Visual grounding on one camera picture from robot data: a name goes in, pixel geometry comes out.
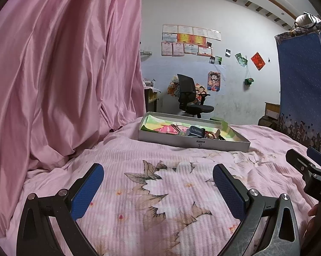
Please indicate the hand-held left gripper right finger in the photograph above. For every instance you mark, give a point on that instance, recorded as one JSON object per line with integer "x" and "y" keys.
{"x": 227, "y": 189}

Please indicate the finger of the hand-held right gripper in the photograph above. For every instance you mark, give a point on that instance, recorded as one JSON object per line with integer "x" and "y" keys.
{"x": 298, "y": 161}
{"x": 319, "y": 156}

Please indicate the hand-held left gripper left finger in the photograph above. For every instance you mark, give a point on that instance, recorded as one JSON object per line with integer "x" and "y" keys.
{"x": 88, "y": 192}

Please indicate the blue hair claw clip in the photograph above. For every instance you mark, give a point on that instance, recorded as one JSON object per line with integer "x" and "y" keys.
{"x": 197, "y": 131}

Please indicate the white shallow tray box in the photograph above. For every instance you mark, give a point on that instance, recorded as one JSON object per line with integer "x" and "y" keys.
{"x": 171, "y": 141}

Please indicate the person's right hand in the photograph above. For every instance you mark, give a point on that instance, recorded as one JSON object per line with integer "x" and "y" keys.
{"x": 313, "y": 212}

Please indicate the cardboard box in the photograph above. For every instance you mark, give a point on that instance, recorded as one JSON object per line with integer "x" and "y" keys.
{"x": 272, "y": 109}

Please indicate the pink floral bed blanket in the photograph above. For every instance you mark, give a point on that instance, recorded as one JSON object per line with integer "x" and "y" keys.
{"x": 163, "y": 192}

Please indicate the green plastic stool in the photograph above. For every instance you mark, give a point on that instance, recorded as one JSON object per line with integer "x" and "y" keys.
{"x": 217, "y": 119}

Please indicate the blue printed cloth wardrobe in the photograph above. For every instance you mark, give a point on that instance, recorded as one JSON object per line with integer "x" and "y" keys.
{"x": 302, "y": 85}

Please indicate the green hanging pouch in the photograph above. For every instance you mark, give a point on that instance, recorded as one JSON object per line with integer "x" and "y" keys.
{"x": 249, "y": 81}

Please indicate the floral cloth tray lining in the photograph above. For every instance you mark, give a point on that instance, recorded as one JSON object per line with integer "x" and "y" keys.
{"x": 155, "y": 124}

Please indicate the black office chair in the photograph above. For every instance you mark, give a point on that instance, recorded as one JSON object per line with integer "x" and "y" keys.
{"x": 187, "y": 90}

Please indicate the wooden desk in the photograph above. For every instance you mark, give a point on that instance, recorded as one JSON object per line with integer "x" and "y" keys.
{"x": 151, "y": 98}

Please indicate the colourful floral bag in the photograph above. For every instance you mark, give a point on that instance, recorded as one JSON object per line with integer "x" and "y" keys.
{"x": 173, "y": 86}

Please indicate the pink satin curtain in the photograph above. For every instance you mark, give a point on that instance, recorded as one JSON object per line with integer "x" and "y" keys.
{"x": 64, "y": 72}

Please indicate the stack of books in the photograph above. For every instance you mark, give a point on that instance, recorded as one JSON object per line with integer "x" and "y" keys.
{"x": 149, "y": 83}

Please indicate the cartoon children wall poster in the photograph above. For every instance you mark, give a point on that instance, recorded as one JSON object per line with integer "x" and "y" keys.
{"x": 201, "y": 92}

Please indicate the red paper wall decoration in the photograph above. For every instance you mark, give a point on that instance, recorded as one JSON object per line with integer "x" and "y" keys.
{"x": 258, "y": 61}

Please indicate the cartoon figure wall poster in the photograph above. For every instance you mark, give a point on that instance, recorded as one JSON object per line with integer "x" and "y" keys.
{"x": 213, "y": 81}

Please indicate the green wall photo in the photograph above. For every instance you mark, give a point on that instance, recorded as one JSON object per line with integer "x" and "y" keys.
{"x": 241, "y": 59}

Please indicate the small wall photo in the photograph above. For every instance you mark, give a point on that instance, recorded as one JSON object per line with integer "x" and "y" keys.
{"x": 215, "y": 60}
{"x": 228, "y": 53}

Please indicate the small wall shelf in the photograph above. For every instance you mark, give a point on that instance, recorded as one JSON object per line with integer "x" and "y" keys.
{"x": 145, "y": 53}

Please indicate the rows of wall certificates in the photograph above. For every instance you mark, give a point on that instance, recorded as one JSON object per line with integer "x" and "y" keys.
{"x": 189, "y": 40}

